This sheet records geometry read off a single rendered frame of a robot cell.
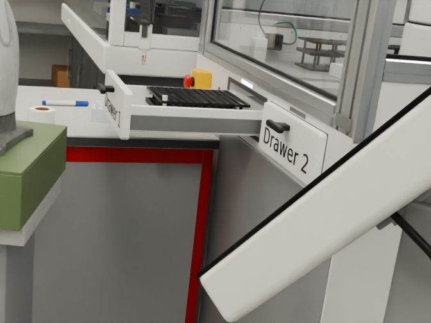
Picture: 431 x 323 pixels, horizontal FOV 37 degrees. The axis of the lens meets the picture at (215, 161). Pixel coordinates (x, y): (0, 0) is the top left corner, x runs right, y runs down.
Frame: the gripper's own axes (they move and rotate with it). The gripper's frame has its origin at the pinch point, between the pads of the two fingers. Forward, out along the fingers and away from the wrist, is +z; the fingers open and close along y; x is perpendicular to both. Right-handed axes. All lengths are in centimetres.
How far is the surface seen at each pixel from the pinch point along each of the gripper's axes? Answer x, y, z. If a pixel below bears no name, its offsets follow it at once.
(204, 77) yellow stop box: -16.3, 13.1, 11.1
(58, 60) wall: 139, 369, 71
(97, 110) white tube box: 11.3, -2.9, 21.4
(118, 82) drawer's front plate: 0.3, -29.6, 7.9
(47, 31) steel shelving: 131, 315, 41
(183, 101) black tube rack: -15.2, -27.9, 10.7
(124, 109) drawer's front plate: -3.6, -39.3, 11.8
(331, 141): -47, -58, 9
